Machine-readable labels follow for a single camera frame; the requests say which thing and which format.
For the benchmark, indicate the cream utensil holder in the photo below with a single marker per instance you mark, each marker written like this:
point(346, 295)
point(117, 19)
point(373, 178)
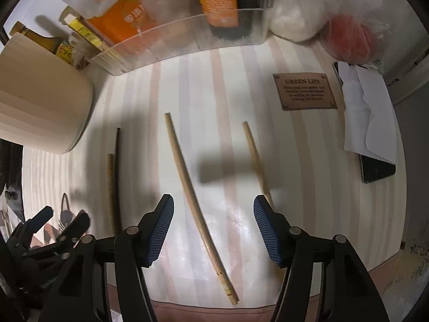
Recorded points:
point(45, 102)

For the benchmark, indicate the brown leather mat label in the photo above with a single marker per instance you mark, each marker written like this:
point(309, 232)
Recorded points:
point(304, 91)

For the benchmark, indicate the thin black chopstick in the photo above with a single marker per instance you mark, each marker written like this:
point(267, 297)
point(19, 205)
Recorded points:
point(116, 202)

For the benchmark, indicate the clear plastic organizer bin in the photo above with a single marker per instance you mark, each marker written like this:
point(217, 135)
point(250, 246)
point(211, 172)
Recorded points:
point(187, 35)

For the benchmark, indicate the yellow seasoning packet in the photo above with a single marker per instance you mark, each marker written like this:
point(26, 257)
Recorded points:
point(76, 25)

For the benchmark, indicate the bamboo chopstick with dots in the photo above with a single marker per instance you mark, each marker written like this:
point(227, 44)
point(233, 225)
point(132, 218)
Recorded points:
point(197, 214)

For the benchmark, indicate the orange seasoning packet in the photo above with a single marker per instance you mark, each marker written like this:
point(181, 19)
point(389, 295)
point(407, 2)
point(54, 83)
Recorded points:
point(123, 20)

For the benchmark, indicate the red item in bag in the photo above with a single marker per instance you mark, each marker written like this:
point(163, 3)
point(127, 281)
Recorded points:
point(349, 40)

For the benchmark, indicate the tan wooden chopstick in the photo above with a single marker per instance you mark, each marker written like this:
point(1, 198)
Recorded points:
point(111, 190)

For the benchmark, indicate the striped cat table mat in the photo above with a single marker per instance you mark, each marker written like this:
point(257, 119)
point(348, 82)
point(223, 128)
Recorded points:
point(314, 182)

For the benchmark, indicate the clear plastic bag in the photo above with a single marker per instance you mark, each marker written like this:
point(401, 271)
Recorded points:
point(301, 20)

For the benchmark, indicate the white paper sheet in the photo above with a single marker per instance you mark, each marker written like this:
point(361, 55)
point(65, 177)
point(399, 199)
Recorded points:
point(368, 120)

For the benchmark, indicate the black smartphone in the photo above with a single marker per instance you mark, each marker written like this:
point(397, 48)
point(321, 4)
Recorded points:
point(375, 170)

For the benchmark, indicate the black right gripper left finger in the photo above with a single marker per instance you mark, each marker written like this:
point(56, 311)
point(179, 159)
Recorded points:
point(136, 248)

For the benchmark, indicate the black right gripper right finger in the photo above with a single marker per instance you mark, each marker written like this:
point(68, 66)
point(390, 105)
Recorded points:
point(294, 250)

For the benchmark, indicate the short pale chopstick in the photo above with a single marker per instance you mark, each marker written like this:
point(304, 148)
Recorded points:
point(257, 163)

